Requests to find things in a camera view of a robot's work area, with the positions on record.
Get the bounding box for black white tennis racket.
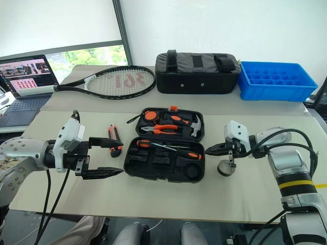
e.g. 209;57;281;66
19;65;157;100

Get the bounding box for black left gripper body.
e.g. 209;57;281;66
62;141;91;177

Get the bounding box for orange black utility knife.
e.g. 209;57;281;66
107;123;124;158

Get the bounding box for beige cloth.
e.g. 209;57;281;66
55;215;107;245

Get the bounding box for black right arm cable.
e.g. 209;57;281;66
251;128;319;177
247;209;292;245

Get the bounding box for orange black tape measure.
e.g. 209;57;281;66
127;109;162;124

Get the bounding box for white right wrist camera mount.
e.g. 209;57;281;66
223;120;250;151

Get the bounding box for long orange black screwdriver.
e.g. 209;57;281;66
150;142;203;161

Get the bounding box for black fabric bag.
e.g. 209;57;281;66
155;50;242;94

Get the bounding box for white object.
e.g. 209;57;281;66
0;86;14;111

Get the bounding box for grey window frame post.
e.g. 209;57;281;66
112;0;133;66

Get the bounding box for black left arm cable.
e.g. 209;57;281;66
34;168;51;245
37;168;71;244

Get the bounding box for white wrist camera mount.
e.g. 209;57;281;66
223;120;250;151
52;118;86;174

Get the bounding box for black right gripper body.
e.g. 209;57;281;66
224;138;247;168

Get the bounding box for blue plastic divided crate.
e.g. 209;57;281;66
238;60;319;102

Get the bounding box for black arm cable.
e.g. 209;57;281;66
247;209;292;245
37;168;71;244
251;128;319;177
34;168;51;245

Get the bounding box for steel claw hammer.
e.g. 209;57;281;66
178;113;203;140

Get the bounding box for open laptop computer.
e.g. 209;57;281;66
0;54;60;128

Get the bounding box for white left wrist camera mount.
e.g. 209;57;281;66
52;118;86;174

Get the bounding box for grey rounded shape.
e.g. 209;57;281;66
112;222;150;245

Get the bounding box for orange handled pliers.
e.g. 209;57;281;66
139;124;179;135

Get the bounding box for black plastic tool case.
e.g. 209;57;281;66
123;107;205;183

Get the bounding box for small orange black screwdriver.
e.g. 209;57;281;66
135;139;154;150

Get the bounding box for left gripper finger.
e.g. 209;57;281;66
81;166;125;181
88;136;124;154

